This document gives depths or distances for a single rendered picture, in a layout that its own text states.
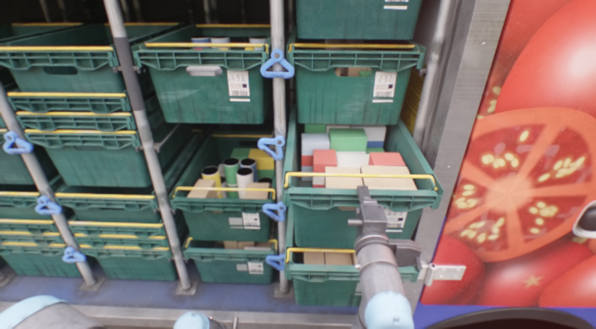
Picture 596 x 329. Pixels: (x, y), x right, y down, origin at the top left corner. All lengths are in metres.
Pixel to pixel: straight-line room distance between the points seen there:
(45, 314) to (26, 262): 1.37
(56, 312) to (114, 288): 1.19
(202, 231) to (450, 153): 0.97
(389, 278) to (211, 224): 0.86
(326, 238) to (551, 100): 0.69
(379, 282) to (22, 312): 0.52
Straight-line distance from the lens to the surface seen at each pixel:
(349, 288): 1.08
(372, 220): 0.64
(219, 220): 1.27
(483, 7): 0.83
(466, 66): 0.84
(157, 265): 1.58
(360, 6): 0.91
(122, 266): 1.66
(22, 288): 1.99
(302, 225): 0.87
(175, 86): 1.02
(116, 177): 1.31
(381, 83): 0.97
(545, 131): 1.03
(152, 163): 1.15
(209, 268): 1.50
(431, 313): 1.47
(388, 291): 0.57
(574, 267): 1.48
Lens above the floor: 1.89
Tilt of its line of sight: 28 degrees down
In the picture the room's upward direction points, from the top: straight up
